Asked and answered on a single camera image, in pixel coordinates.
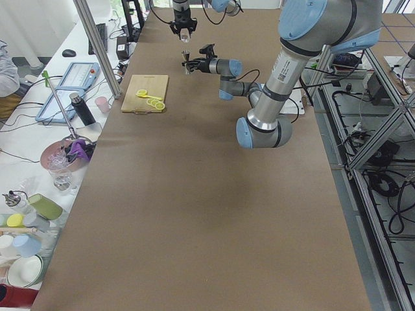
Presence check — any yellow plastic knife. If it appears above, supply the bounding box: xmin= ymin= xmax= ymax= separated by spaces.
xmin=143 ymin=95 xmax=163 ymax=100

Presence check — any yellow cup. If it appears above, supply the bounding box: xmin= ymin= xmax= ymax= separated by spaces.
xmin=6 ymin=213 xmax=25 ymax=228

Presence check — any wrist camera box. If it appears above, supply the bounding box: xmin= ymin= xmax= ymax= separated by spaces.
xmin=199 ymin=43 xmax=217 ymax=59

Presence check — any pink cup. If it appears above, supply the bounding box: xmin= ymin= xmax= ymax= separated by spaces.
xmin=95 ymin=97 xmax=110 ymax=113

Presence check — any glass dispenser bottle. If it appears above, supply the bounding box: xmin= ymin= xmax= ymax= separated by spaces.
xmin=3 ymin=190 xmax=32 ymax=214

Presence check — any lemon slice near knife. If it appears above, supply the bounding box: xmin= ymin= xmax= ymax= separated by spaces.
xmin=147 ymin=98 xmax=156 ymax=106

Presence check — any red thermos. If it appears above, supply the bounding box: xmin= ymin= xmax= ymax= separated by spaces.
xmin=1 ymin=284 xmax=39 ymax=308

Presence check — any lemon slice on handle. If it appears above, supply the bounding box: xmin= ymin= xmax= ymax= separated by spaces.
xmin=136 ymin=89 xmax=148 ymax=98

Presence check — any black keyboard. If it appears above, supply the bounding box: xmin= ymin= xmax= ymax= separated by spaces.
xmin=88 ymin=23 xmax=108 ymax=55

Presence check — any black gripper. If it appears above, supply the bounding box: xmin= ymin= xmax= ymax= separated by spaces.
xmin=182 ymin=58 xmax=210 ymax=73
xmin=170 ymin=8 xmax=197 ymax=40

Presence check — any steel double jigger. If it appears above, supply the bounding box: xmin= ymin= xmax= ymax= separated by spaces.
xmin=182 ymin=50 xmax=191 ymax=75

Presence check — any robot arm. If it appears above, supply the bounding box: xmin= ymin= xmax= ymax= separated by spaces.
xmin=182 ymin=1 xmax=383 ymax=148
xmin=167 ymin=0 xmax=243 ymax=42

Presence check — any pink bowl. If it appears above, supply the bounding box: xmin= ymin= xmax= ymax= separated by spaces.
xmin=40 ymin=139 xmax=88 ymax=172

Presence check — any purple cloth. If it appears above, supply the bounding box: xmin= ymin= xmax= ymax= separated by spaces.
xmin=64 ymin=139 xmax=96 ymax=163

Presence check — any clear glass measuring cup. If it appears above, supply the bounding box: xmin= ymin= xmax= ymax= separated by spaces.
xmin=180 ymin=29 xmax=191 ymax=43

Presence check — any white cup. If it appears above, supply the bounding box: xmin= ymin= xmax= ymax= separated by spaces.
xmin=0 ymin=235 xmax=18 ymax=258

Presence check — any blue teach pendant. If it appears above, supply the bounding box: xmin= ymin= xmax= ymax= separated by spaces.
xmin=35 ymin=62 xmax=100 ymax=124

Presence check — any wooden cup tree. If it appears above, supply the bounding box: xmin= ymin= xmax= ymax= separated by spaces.
xmin=0 ymin=227 xmax=38 ymax=233

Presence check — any light blue cup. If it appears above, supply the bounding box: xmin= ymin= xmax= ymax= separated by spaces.
xmin=12 ymin=234 xmax=42 ymax=257

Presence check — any green cup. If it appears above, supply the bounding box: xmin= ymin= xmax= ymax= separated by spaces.
xmin=28 ymin=194 xmax=63 ymax=220

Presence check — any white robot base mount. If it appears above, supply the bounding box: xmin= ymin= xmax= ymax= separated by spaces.
xmin=280 ymin=89 xmax=305 ymax=115

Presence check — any bamboo cutting board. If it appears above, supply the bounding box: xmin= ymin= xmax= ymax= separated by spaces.
xmin=121 ymin=75 xmax=169 ymax=113

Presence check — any black computer mouse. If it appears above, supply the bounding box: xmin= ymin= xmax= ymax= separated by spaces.
xmin=62 ymin=49 xmax=77 ymax=58

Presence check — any black thermos bottle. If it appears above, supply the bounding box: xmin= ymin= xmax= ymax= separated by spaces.
xmin=69 ymin=93 xmax=96 ymax=126

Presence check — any aluminium frame post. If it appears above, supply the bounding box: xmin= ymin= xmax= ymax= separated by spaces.
xmin=73 ymin=0 xmax=121 ymax=99

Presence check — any stemless wine glass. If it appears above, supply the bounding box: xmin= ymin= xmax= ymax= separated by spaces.
xmin=48 ymin=165 xmax=73 ymax=192

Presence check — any white bowl green rim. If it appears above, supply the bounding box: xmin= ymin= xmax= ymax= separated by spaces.
xmin=6 ymin=255 xmax=43 ymax=288

